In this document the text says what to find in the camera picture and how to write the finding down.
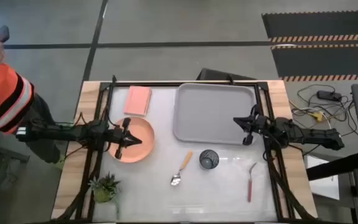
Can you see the pink sponge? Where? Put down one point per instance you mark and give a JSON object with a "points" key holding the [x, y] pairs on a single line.
{"points": [[137, 101]]}

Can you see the dark grey cup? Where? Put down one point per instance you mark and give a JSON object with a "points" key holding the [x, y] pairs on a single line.
{"points": [[209, 159]]}

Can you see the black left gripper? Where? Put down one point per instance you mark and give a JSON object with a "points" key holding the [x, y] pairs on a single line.
{"points": [[113, 137]]}

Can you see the black power adapter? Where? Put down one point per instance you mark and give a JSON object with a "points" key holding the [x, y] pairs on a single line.
{"points": [[329, 95]]}

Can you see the black flat box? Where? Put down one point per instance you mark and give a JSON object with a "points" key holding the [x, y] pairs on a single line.
{"points": [[216, 75]]}

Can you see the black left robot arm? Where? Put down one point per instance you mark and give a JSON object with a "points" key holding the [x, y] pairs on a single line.
{"points": [[61, 133]]}

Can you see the orange round plate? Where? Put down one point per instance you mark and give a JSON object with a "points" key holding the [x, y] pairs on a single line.
{"points": [[145, 152]]}

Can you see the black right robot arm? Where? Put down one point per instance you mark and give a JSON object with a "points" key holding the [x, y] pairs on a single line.
{"points": [[315, 137]]}

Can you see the small potted green plant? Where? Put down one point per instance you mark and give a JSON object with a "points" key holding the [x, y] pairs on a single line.
{"points": [[104, 188]]}

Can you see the white paper sheet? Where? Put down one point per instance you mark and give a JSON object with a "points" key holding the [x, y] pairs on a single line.
{"points": [[323, 183]]}

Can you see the white table mat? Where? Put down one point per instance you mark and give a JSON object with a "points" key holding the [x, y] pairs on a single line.
{"points": [[154, 199]]}

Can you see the black hazard-striped floor mat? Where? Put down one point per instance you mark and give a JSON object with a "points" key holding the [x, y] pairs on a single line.
{"points": [[322, 62], [319, 25]]}

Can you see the person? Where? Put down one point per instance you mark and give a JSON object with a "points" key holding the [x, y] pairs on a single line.
{"points": [[2, 93]]}

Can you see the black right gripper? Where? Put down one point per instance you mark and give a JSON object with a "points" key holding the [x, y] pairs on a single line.
{"points": [[258, 123]]}

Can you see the grey plastic tray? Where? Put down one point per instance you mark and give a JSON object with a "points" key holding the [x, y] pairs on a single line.
{"points": [[210, 112]]}

